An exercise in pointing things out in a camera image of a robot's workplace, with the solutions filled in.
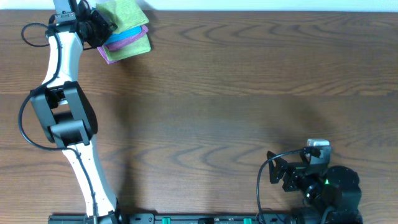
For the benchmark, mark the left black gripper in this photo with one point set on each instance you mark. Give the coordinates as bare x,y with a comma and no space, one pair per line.
101,28

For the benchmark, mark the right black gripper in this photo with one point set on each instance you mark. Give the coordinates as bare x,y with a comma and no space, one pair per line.
295,172

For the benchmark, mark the light green microfiber cloth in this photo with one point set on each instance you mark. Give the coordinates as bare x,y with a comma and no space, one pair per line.
126,14

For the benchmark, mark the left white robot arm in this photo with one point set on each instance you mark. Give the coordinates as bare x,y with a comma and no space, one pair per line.
64,112

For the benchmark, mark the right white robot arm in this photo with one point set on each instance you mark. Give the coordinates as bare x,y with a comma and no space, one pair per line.
331,194

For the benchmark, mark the folded blue cloth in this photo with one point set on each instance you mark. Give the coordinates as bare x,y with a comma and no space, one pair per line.
123,35

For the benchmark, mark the folded pink cloth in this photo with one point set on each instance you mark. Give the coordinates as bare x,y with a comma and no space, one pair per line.
122,43

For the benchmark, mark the folded green cloth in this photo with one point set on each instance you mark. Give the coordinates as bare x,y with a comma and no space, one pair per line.
138,47

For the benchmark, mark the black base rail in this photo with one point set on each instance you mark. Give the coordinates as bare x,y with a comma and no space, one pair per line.
150,218

